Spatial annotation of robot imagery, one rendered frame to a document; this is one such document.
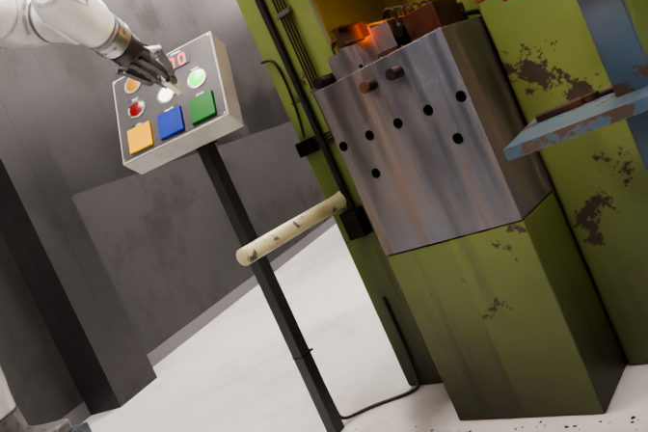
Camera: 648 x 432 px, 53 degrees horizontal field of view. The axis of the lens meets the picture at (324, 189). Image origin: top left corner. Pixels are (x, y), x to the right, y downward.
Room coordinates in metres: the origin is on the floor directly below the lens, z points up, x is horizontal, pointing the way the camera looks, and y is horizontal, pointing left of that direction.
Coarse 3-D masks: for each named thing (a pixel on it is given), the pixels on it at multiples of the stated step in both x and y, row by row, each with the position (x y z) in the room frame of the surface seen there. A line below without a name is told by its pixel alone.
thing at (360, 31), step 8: (352, 24) 1.53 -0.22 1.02; (360, 24) 1.55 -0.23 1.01; (368, 24) 1.58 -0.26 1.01; (336, 32) 1.50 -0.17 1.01; (344, 32) 1.51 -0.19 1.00; (352, 32) 1.54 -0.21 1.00; (360, 32) 1.56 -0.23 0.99; (368, 32) 1.55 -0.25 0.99; (344, 40) 1.50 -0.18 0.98; (352, 40) 1.51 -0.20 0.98; (360, 40) 1.54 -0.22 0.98
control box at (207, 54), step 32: (192, 64) 1.81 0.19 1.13; (224, 64) 1.82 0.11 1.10; (128, 96) 1.87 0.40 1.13; (192, 96) 1.77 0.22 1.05; (224, 96) 1.72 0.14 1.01; (128, 128) 1.83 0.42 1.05; (192, 128) 1.73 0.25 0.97; (224, 128) 1.75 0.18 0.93; (128, 160) 1.78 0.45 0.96; (160, 160) 1.81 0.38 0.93
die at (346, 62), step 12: (384, 24) 1.53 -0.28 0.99; (396, 24) 1.55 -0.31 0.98; (372, 36) 1.56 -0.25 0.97; (384, 36) 1.54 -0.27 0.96; (408, 36) 1.57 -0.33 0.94; (348, 48) 1.61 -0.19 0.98; (360, 48) 1.59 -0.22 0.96; (372, 48) 1.56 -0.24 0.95; (384, 48) 1.55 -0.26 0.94; (336, 60) 1.64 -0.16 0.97; (348, 60) 1.61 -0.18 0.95; (360, 60) 1.59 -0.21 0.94; (372, 60) 1.57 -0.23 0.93; (336, 72) 1.65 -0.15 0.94; (348, 72) 1.62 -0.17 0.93
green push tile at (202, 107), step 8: (200, 96) 1.75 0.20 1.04; (208, 96) 1.74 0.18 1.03; (192, 104) 1.75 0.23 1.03; (200, 104) 1.74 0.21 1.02; (208, 104) 1.73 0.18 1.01; (192, 112) 1.74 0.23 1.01; (200, 112) 1.73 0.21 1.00; (208, 112) 1.72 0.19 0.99; (216, 112) 1.71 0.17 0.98; (192, 120) 1.73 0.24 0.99; (200, 120) 1.72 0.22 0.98
